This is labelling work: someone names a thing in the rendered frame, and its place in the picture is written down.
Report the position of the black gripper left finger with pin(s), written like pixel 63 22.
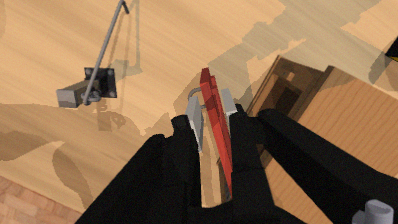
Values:
pixel 126 199

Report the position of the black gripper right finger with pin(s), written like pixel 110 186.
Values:
pixel 344 188

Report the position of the yellow tape measure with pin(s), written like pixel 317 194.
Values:
pixel 393 51

